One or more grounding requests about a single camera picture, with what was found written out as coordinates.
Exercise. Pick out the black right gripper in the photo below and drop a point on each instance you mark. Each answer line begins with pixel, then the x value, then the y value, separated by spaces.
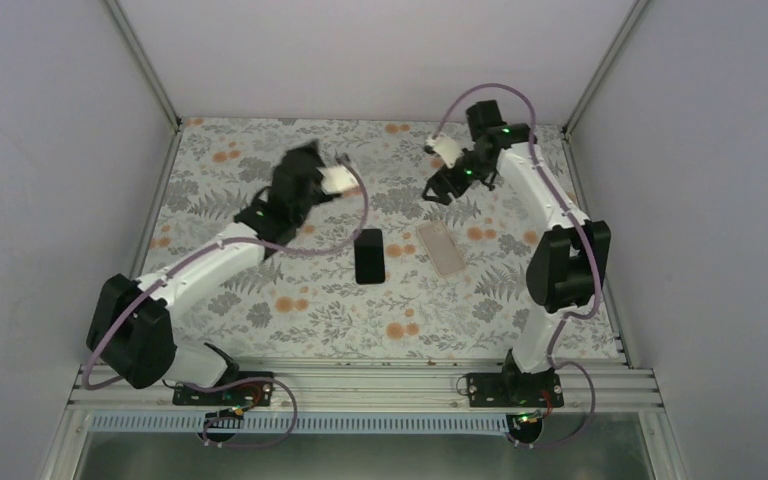
pixel 437 181

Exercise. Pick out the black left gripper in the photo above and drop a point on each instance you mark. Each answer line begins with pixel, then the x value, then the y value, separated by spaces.
pixel 311 150

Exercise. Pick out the beige phone case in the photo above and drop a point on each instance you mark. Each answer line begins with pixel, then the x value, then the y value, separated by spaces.
pixel 441 248

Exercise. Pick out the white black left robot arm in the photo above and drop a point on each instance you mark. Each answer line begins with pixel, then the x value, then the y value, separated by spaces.
pixel 132 326

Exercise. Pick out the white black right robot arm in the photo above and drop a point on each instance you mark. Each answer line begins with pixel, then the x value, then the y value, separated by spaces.
pixel 565 274

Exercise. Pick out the floral patterned table mat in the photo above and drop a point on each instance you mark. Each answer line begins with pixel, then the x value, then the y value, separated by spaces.
pixel 308 304

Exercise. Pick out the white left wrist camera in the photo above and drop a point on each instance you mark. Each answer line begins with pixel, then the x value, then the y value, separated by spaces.
pixel 337 180

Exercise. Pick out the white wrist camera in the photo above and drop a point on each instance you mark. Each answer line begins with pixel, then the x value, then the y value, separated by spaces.
pixel 337 180
pixel 444 147

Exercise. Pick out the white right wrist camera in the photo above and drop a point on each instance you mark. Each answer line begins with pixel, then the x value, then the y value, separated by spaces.
pixel 444 147

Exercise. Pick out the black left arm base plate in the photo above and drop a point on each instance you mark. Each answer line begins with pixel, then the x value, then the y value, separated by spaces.
pixel 256 391

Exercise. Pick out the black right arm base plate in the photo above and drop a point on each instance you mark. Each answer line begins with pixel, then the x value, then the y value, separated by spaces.
pixel 514 390

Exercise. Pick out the aluminium front rail frame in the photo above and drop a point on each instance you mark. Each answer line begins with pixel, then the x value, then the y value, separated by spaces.
pixel 417 387

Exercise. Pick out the slotted grey cable duct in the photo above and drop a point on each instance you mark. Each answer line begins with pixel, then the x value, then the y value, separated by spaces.
pixel 305 423

